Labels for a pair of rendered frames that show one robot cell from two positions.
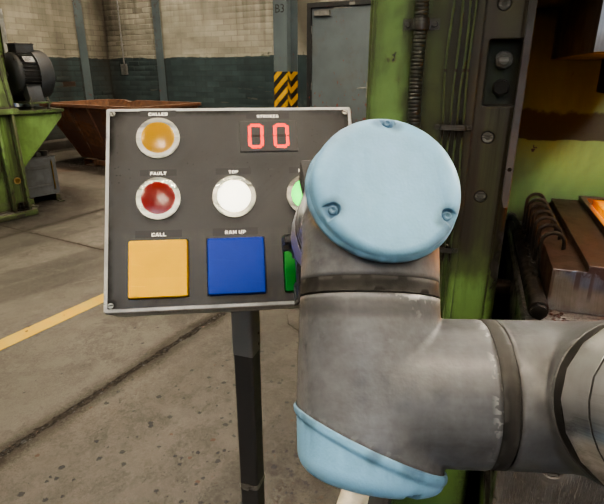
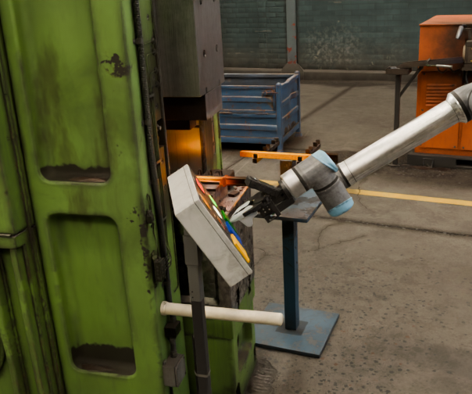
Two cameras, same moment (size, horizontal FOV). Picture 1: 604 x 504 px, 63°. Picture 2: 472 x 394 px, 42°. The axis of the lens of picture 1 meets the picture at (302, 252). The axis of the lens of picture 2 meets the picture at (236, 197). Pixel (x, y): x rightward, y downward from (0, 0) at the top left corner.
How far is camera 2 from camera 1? 2.02 m
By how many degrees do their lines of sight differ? 85
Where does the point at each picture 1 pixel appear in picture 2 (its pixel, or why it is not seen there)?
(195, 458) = not seen: outside the picture
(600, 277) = (216, 191)
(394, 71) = (142, 145)
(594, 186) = not seen: hidden behind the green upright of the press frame
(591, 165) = not seen: hidden behind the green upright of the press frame
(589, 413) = (352, 175)
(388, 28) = (138, 127)
